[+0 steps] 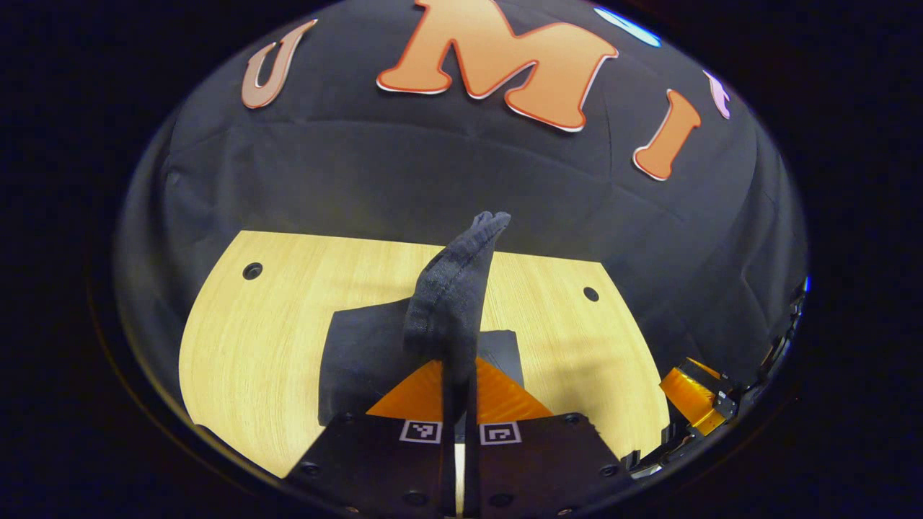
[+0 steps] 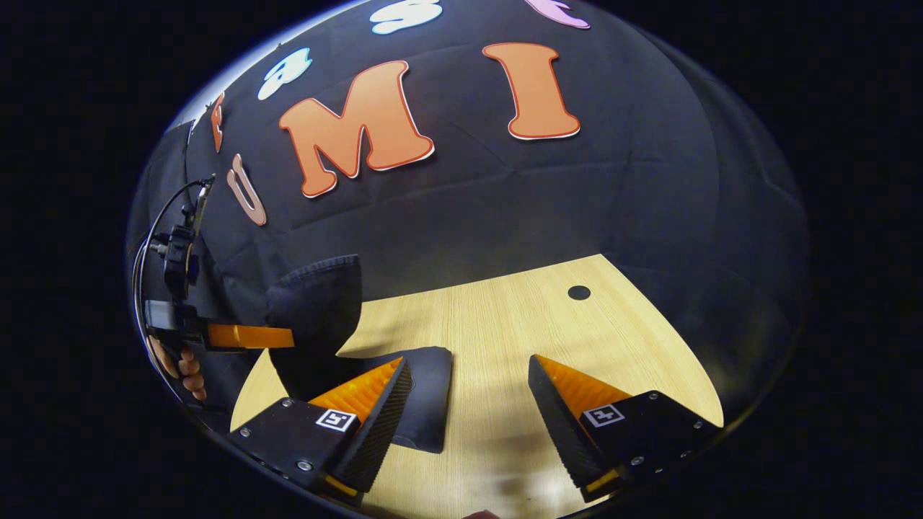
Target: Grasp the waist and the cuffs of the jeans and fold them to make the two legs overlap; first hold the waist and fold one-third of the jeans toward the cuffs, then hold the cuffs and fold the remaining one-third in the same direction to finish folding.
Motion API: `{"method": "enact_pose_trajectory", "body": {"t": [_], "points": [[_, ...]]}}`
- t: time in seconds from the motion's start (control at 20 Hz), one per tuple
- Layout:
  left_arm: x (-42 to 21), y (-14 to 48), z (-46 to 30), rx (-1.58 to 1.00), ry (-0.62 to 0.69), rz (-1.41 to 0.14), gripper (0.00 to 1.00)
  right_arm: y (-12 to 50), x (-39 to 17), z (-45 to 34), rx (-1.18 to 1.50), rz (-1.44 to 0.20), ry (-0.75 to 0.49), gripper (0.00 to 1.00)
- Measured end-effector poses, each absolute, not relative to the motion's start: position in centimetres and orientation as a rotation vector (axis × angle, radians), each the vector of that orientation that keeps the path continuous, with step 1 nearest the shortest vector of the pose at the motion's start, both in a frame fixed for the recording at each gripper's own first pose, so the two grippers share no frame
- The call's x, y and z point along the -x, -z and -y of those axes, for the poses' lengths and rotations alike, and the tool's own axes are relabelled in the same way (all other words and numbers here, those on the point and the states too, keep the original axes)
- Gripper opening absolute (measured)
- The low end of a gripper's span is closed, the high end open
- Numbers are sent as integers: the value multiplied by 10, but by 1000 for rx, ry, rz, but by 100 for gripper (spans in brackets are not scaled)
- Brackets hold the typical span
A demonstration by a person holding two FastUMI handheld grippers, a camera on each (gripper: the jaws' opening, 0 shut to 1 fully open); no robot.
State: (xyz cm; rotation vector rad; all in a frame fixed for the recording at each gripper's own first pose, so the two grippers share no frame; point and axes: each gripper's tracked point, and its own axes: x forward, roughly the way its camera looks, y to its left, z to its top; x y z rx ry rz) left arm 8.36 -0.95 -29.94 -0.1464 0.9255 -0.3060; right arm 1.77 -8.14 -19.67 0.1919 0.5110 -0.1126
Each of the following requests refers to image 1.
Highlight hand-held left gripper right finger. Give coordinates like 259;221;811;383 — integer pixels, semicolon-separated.
464;356;625;517

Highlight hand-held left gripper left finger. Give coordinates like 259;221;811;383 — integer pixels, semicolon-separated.
284;358;456;517

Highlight dark grey jeans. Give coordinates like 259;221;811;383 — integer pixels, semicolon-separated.
318;210;524;442

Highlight black backdrop cloth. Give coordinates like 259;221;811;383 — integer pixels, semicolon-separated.
115;0;808;433

